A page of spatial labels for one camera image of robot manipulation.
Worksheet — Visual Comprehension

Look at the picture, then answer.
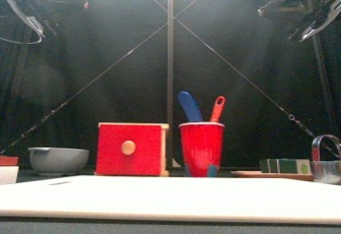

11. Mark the wooden board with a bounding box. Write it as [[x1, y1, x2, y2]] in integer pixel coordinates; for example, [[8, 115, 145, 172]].
[[228, 169, 315, 182]]

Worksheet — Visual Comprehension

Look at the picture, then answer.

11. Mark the white cutting board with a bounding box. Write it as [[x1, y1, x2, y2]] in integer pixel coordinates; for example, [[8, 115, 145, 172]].
[[0, 174, 341, 226]]

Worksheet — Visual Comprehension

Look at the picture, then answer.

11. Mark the red wooden box with knob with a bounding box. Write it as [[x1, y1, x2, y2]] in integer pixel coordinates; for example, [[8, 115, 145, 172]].
[[95, 121, 171, 177]]

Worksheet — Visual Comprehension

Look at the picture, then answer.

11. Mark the red plastic cup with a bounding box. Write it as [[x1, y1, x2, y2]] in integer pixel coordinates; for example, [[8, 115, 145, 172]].
[[176, 120, 226, 178]]

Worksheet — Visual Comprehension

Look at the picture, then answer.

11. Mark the grey bowl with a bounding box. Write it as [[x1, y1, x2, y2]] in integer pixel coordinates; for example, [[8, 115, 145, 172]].
[[26, 146, 91, 177]]

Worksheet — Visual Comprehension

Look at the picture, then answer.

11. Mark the red and white block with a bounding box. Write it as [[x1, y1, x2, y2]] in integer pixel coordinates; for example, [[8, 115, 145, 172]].
[[0, 155, 21, 186]]

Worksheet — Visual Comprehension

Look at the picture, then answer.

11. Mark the grey cable loop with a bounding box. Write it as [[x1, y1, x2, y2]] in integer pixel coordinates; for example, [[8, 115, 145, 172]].
[[0, 28, 47, 46]]

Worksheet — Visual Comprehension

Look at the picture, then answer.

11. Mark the thin diagonal brace wire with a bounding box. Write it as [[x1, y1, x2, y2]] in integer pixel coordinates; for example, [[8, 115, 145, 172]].
[[131, 0, 341, 159], [0, 0, 223, 155]]

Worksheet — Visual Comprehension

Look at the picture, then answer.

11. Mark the orange-red utensil handle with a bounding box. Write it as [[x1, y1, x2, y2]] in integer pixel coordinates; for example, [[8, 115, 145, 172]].
[[207, 95, 227, 123]]

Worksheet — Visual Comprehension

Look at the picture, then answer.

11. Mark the vertical metal frame pole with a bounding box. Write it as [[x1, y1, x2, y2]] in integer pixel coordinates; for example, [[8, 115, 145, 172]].
[[166, 0, 175, 170]]

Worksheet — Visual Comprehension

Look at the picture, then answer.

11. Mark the blue utensil handle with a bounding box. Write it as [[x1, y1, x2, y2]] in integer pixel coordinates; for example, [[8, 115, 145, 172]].
[[176, 91, 203, 123]]

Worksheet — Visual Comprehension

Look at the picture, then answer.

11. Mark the metal cup with handle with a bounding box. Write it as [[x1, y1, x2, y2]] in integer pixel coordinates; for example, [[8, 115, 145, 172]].
[[309, 133, 341, 185]]

